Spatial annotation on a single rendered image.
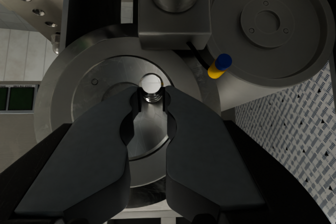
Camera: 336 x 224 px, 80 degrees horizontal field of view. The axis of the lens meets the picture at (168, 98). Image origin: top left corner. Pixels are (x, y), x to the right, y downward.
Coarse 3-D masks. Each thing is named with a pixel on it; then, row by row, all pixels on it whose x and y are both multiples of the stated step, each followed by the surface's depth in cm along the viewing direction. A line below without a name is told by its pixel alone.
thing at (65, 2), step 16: (64, 0) 18; (80, 0) 21; (96, 0) 27; (112, 0) 36; (64, 16) 18; (80, 16) 21; (96, 16) 27; (112, 16) 36; (64, 32) 18; (80, 32) 21
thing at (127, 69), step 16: (96, 64) 14; (112, 64) 14; (128, 64) 15; (144, 64) 15; (80, 80) 14; (96, 80) 14; (112, 80) 14; (128, 80) 14; (80, 96) 14; (96, 96) 14; (80, 112) 14; (144, 112) 14; (160, 112) 14; (144, 128) 14; (160, 128) 14; (128, 144) 14; (144, 144) 14; (160, 144) 14
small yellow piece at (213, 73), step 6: (186, 42) 15; (192, 48) 14; (198, 54) 14; (222, 54) 11; (198, 60) 14; (216, 60) 11; (222, 60) 11; (228, 60) 11; (204, 66) 14; (210, 66) 12; (216, 66) 11; (222, 66) 11; (228, 66) 11; (210, 72) 13; (216, 72) 12; (222, 72) 12
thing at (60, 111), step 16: (96, 48) 16; (112, 48) 16; (128, 48) 16; (80, 64) 16; (160, 64) 16; (176, 64) 16; (64, 80) 15; (176, 80) 16; (192, 80) 16; (64, 96) 15; (192, 96) 16; (64, 112) 15; (144, 160) 15; (160, 160) 15; (144, 176) 14; (160, 176) 14
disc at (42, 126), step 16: (96, 32) 17; (112, 32) 17; (128, 32) 17; (64, 48) 17; (80, 48) 17; (64, 64) 16; (192, 64) 17; (48, 80) 16; (208, 80) 17; (48, 96) 16; (208, 96) 16; (48, 112) 16; (48, 128) 16; (144, 192) 15; (160, 192) 15
